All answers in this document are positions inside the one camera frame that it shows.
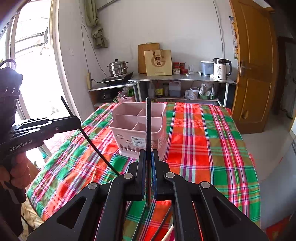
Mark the white plastic jug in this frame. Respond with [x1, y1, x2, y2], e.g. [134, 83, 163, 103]
[169, 81, 181, 97]

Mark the stainless steel steamer pot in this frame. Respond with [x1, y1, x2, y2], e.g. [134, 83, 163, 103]
[107, 59, 128, 77]

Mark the person's left hand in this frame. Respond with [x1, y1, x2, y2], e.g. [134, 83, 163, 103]
[0, 153, 31, 189]

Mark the wooden cutting board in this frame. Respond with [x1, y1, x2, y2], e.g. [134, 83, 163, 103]
[138, 43, 160, 74]

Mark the black chopstick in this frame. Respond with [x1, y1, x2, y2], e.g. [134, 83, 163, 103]
[145, 97, 151, 208]
[151, 206, 172, 241]
[60, 96, 121, 176]

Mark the low side shelf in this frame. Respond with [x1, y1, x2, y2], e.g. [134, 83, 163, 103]
[87, 82, 137, 109]

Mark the white electric kettle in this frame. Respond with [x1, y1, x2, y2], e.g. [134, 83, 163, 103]
[213, 58, 232, 80]

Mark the tan paper gift bag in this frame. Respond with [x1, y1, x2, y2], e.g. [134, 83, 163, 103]
[144, 49, 173, 76]

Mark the hanging green cloth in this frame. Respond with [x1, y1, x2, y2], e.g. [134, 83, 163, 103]
[84, 0, 108, 49]

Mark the black induction cooker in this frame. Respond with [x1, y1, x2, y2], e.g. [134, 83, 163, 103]
[102, 72, 133, 85]

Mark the pink small basket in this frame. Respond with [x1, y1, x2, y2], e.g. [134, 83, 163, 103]
[117, 91, 135, 103]

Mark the wooden door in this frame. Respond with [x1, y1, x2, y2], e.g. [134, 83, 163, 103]
[230, 1, 278, 134]

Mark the window frame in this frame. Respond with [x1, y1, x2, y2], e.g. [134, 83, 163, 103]
[0, 0, 82, 163]

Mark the blue grey plastic container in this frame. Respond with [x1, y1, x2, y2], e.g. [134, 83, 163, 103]
[200, 61, 214, 76]

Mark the black chopstick on table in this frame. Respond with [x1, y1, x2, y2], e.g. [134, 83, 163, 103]
[151, 206, 172, 241]

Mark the red lidded jar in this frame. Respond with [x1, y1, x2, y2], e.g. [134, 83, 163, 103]
[173, 62, 181, 74]

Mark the metal kitchen shelf table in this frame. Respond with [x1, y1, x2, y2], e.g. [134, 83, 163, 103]
[129, 73, 237, 107]

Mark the pink plastic utensil basket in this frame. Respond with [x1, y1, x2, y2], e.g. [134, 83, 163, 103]
[109, 102, 168, 160]

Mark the wall calendar poster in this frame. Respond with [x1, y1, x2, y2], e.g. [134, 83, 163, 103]
[229, 16, 238, 60]

